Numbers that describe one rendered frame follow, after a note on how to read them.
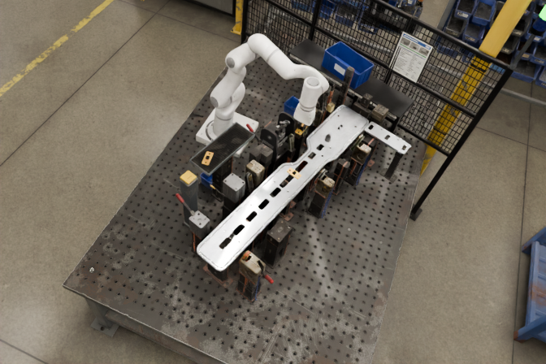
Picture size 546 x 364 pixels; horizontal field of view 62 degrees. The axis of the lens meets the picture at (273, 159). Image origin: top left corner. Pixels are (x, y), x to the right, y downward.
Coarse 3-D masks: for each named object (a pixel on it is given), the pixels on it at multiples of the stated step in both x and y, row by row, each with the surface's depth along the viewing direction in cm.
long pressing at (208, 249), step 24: (336, 120) 287; (360, 120) 289; (312, 144) 273; (336, 144) 275; (288, 168) 260; (312, 168) 262; (264, 192) 248; (288, 192) 250; (240, 216) 238; (264, 216) 239; (216, 240) 228; (240, 240) 229; (216, 264) 220
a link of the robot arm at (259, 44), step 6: (252, 36) 227; (258, 36) 224; (264, 36) 225; (246, 42) 242; (252, 42) 226; (258, 42) 223; (264, 42) 223; (270, 42) 224; (252, 48) 227; (258, 48) 224; (264, 48) 223; (270, 48) 222; (276, 48) 223; (258, 54) 242; (264, 54) 223; (270, 54) 222
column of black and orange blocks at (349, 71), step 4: (348, 68) 288; (352, 68) 288; (348, 72) 289; (352, 72) 288; (344, 76) 293; (348, 76) 292; (352, 76) 293; (344, 80) 295; (348, 80) 294; (344, 84) 297; (348, 84) 296; (344, 88) 299; (348, 88) 300; (340, 92) 304; (344, 92) 302; (340, 96) 306; (344, 96) 306; (340, 100) 308; (336, 104) 313; (340, 104) 311; (336, 108) 315
